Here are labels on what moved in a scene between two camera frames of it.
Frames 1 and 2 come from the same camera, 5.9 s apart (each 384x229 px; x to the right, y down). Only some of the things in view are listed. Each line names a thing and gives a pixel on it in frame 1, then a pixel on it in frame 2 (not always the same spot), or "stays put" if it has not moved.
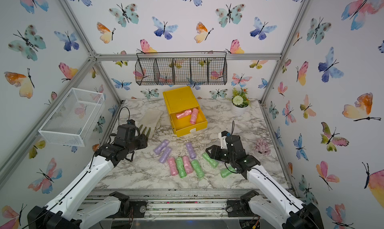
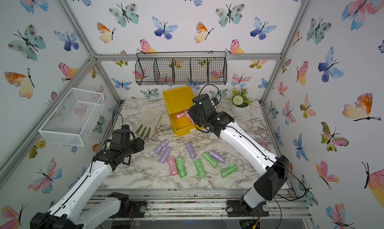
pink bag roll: (188, 167) -> (191, 120)
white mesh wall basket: (70, 122) stays put
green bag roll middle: (199, 171) stays put
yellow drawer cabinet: (185, 115) stays put
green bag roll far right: (227, 171) stays put
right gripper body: (231, 160) -> (199, 121)
